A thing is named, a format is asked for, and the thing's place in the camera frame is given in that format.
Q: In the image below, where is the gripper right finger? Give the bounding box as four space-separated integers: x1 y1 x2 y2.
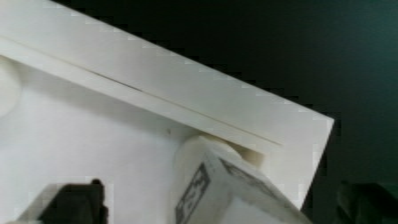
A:
336 182 398 224

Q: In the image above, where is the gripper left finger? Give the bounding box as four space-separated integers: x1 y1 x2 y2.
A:
17 179 108 224

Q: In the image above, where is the white table leg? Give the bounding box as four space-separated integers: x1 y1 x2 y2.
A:
167 135 312 224

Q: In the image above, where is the white square table top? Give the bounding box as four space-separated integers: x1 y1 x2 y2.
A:
0 0 334 224

